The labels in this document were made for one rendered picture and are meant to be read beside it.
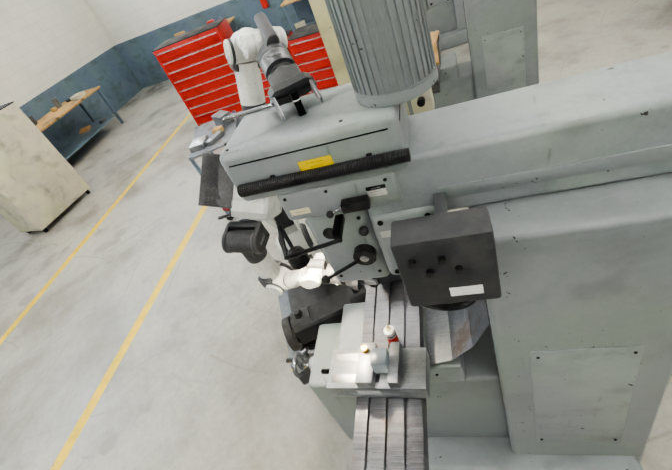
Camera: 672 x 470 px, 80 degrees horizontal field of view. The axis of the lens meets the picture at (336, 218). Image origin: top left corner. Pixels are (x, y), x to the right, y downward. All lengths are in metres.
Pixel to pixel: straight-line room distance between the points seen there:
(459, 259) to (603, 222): 0.36
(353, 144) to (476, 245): 0.36
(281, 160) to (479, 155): 0.48
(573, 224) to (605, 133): 0.21
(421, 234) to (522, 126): 0.36
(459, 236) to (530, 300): 0.46
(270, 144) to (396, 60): 0.35
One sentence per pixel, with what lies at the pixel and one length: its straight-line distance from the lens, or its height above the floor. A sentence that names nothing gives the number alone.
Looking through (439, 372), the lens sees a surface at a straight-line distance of 1.66.
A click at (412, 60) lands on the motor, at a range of 0.92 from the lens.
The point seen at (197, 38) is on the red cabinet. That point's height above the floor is 1.40.
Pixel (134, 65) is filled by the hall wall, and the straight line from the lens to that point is 12.66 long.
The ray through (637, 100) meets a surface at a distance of 1.07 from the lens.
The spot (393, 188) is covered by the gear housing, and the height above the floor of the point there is 1.68.
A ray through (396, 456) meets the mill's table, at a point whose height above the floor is 0.95.
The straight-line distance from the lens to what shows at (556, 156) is 1.05.
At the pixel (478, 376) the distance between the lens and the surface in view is 1.73.
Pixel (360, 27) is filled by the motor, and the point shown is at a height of 2.07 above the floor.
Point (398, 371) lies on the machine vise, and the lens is 1.43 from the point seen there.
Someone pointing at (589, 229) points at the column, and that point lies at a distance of 1.06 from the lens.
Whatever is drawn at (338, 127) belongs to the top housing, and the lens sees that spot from 0.94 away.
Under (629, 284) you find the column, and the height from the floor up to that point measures 1.34.
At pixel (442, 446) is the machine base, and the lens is 2.23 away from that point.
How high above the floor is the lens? 2.29
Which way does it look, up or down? 37 degrees down
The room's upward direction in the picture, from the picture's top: 24 degrees counter-clockwise
